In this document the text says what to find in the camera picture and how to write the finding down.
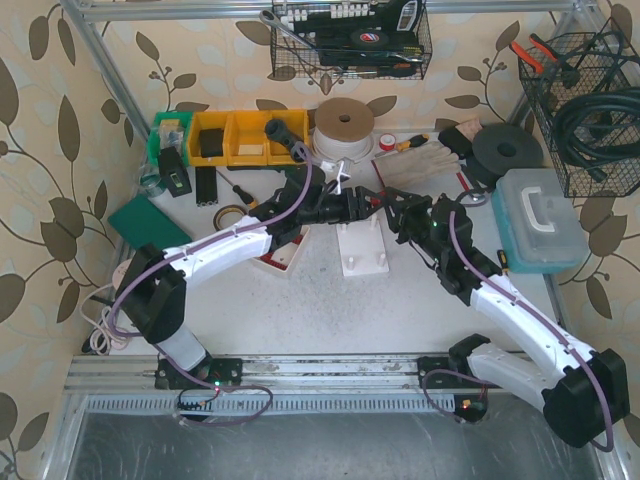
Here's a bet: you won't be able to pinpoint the beige work glove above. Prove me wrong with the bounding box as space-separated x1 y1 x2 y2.
372 141 461 190

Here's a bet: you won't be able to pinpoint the white peg base plate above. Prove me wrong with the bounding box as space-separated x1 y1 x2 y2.
336 213 389 277

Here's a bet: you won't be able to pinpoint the white tray of springs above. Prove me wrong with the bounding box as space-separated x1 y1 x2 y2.
250 226 310 279

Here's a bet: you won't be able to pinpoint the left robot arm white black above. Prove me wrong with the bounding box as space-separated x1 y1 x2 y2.
114 180 384 378

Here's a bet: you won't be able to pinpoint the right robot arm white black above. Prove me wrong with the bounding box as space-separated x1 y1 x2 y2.
382 187 630 453

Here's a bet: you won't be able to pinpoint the orange black screwdriver right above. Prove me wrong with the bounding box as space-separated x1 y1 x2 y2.
374 134 429 158

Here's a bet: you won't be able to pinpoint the red tape roll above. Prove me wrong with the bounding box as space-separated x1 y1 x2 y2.
379 133 396 152

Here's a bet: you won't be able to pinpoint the black sanding block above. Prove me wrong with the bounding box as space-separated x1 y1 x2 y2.
438 126 473 159

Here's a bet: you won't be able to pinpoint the orange tip screwdriver left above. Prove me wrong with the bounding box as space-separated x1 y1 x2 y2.
216 170 258 209

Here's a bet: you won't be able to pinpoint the small yellow black screwdriver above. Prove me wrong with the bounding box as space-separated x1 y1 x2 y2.
496 249 510 274

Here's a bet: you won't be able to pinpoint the black pipe fitting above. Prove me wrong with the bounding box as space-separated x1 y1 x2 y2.
264 119 305 163

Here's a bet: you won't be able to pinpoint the brown tape roll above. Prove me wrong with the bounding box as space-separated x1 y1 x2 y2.
212 205 247 231

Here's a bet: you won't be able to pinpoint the black filament spool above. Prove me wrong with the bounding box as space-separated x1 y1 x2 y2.
466 123 544 189

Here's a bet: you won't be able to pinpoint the teal clear toolbox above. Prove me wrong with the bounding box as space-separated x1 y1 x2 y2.
491 168 589 274

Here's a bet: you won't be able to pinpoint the black ribbed block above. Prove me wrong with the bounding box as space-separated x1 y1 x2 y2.
195 167 218 207

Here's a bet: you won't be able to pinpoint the yellow storage bin row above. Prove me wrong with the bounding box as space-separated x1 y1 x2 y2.
186 109 310 167

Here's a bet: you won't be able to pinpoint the black green device box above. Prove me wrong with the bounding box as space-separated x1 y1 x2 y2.
157 147 192 198

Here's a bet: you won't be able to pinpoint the green storage bin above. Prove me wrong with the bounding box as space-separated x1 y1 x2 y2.
147 112 193 166

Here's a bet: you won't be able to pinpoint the glass jar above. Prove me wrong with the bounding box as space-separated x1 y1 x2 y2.
138 163 165 198

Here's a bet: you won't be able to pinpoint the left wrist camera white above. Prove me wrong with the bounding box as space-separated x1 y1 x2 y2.
320 158 353 195

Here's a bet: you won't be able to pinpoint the red handled hex key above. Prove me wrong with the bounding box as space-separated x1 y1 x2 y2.
456 165 491 208

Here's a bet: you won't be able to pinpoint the white cable spool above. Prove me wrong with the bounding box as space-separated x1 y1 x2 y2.
312 97 374 163

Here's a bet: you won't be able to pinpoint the wire basket top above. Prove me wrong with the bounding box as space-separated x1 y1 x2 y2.
259 1 432 84

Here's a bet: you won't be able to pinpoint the wire basket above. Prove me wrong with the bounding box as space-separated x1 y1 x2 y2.
259 1 432 84
517 30 639 198

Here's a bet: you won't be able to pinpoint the orange handled pliers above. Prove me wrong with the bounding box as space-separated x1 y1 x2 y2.
509 33 559 75

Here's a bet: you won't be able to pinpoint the wire basket right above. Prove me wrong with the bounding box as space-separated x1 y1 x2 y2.
517 30 639 198

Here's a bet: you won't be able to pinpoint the coiled black hose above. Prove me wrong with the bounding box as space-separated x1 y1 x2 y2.
552 87 640 171

